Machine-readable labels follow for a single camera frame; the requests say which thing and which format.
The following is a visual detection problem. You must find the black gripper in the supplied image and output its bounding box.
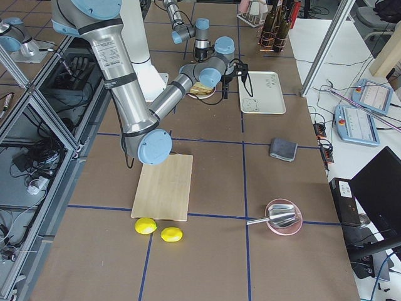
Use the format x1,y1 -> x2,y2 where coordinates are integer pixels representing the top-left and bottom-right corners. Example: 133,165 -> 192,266
221,58 -> 249,99

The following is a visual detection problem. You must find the bread slice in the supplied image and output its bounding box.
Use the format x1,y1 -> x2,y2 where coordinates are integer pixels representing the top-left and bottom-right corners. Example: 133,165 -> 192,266
190,82 -> 214,95

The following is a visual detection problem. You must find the beige round plate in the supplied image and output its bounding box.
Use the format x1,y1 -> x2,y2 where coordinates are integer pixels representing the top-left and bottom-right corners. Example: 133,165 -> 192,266
187,89 -> 216,100

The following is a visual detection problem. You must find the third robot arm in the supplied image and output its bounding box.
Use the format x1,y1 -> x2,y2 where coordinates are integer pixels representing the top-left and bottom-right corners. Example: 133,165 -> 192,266
1,17 -> 47,63

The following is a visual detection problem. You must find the beige bear tray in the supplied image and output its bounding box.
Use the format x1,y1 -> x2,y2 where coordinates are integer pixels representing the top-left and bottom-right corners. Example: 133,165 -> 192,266
238,71 -> 286,115

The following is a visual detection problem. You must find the upper dark wine bottle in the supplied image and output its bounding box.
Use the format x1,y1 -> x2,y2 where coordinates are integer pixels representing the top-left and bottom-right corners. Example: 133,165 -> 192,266
263,1 -> 283,31

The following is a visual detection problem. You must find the dark wine bottle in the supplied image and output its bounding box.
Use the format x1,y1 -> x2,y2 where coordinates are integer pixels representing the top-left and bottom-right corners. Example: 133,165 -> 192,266
273,1 -> 301,53
263,1 -> 283,31

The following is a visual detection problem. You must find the lower dark wine bottle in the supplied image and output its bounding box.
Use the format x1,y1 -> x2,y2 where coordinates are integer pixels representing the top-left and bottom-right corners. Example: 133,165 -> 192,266
273,1 -> 301,53

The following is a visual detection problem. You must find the grey folded cloth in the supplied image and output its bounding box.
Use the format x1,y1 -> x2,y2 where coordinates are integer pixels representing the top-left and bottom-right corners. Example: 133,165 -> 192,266
269,137 -> 298,162

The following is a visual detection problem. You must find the wooden cutting board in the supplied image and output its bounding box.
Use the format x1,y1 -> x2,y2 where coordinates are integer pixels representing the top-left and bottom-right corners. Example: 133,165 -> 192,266
131,154 -> 193,221

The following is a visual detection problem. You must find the near teach pendant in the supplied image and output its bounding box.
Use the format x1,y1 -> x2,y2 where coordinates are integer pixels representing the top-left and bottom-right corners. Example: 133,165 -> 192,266
335,105 -> 380,147

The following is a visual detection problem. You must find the teach pendant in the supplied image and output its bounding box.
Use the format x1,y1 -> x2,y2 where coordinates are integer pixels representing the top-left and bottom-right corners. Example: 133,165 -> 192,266
335,105 -> 380,147
352,79 -> 393,115

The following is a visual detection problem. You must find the metal scoop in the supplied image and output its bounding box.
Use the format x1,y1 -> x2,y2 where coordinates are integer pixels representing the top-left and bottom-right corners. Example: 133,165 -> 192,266
246,204 -> 299,228

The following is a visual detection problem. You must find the pink bowl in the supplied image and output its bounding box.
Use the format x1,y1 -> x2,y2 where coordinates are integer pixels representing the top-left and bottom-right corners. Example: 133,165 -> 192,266
264,199 -> 303,236

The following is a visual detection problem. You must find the far teach pendant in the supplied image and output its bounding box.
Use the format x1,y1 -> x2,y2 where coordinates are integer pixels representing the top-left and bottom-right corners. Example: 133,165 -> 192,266
352,79 -> 393,115

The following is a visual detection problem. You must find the black computer box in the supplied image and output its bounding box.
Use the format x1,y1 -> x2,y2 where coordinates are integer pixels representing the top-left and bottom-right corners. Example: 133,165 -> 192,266
329,177 -> 361,227

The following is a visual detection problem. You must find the right yellow lemon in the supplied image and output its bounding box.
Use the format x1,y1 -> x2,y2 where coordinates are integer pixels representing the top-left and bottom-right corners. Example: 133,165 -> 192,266
160,227 -> 183,242

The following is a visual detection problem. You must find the yellow lemon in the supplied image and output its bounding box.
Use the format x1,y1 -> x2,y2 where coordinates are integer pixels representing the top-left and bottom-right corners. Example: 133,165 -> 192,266
134,218 -> 157,235
160,227 -> 183,242

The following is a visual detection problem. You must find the left yellow lemon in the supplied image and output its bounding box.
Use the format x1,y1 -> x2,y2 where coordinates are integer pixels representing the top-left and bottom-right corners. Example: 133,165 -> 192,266
134,218 -> 157,235

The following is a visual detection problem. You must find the black laptop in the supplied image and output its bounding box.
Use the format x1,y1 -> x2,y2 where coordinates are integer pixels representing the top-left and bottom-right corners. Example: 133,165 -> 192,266
350,146 -> 400,238

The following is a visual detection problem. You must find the copper wire bottle rack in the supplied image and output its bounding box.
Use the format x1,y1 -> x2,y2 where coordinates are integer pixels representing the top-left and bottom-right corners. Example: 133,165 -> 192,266
257,26 -> 287,53

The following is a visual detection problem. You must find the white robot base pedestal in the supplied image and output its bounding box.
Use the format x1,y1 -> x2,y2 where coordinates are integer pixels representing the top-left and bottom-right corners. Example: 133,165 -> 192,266
120,0 -> 169,103

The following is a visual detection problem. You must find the aluminium frame post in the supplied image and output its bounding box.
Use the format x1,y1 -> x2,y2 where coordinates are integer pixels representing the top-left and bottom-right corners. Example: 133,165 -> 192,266
300,0 -> 356,97

